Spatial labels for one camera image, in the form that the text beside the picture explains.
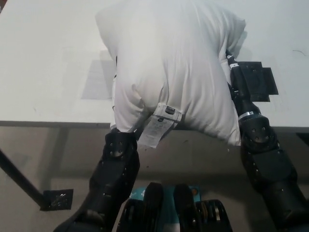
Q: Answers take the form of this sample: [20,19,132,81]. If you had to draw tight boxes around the white pillow with label tag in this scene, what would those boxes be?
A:
[94,0,248,150]

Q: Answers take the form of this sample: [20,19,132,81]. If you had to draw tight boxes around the black taped floor plate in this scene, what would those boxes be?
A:
[40,188,74,212]

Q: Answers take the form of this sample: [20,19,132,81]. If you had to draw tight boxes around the black diagonal table leg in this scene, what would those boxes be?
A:
[0,147,46,211]

